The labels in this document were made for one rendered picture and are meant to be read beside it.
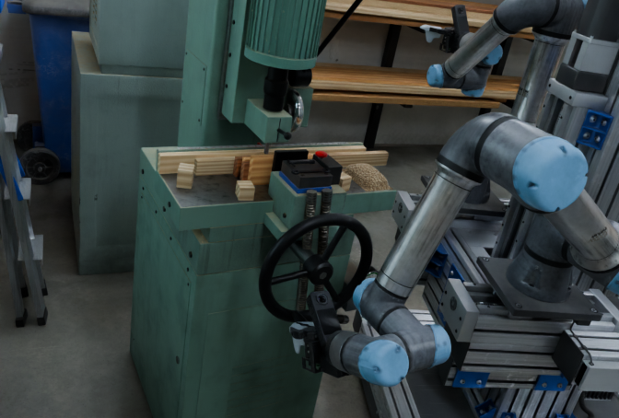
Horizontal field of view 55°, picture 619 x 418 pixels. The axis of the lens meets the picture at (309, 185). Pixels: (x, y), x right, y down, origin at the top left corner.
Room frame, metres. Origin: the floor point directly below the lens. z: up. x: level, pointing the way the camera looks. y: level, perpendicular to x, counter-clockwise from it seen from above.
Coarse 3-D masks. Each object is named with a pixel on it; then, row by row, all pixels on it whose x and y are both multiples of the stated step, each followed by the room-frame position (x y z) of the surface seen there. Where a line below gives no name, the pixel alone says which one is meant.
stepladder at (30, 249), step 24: (0, 0) 1.73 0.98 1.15; (0, 48) 1.80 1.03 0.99; (0, 96) 1.83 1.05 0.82; (0, 120) 1.70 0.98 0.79; (0, 144) 1.69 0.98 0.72; (0, 168) 1.70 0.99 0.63; (0, 192) 1.69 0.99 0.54; (24, 192) 1.78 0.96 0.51; (0, 216) 1.69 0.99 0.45; (24, 216) 1.75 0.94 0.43; (24, 240) 1.71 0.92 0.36; (24, 288) 1.87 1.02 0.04; (24, 312) 1.73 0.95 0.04
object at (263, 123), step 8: (248, 104) 1.49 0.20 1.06; (256, 104) 1.47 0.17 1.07; (248, 112) 1.49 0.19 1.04; (256, 112) 1.44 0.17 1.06; (264, 112) 1.42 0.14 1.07; (272, 112) 1.43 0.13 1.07; (280, 112) 1.44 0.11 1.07; (248, 120) 1.48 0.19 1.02; (256, 120) 1.44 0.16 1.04; (264, 120) 1.40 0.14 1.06; (272, 120) 1.40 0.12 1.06; (280, 120) 1.41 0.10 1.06; (288, 120) 1.42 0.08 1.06; (256, 128) 1.43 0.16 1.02; (264, 128) 1.40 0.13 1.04; (272, 128) 1.40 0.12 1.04; (280, 128) 1.41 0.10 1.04; (288, 128) 1.42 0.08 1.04; (264, 136) 1.39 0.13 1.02; (272, 136) 1.40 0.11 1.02; (280, 136) 1.41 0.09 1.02
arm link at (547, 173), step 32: (512, 128) 0.98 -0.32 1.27; (480, 160) 0.99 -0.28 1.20; (512, 160) 0.93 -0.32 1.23; (544, 160) 0.90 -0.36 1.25; (576, 160) 0.92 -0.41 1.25; (512, 192) 0.94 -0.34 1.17; (544, 192) 0.89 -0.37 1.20; (576, 192) 0.92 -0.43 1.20; (576, 224) 1.00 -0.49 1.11; (608, 224) 1.06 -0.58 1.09; (576, 256) 1.11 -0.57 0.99; (608, 256) 1.07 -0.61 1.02; (608, 288) 1.09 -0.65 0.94
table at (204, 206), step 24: (168, 192) 1.24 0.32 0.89; (192, 192) 1.25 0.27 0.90; (216, 192) 1.27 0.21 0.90; (264, 192) 1.32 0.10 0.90; (360, 192) 1.42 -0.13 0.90; (384, 192) 1.46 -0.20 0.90; (192, 216) 1.18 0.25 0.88; (216, 216) 1.21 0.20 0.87; (240, 216) 1.24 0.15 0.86; (264, 216) 1.27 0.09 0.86
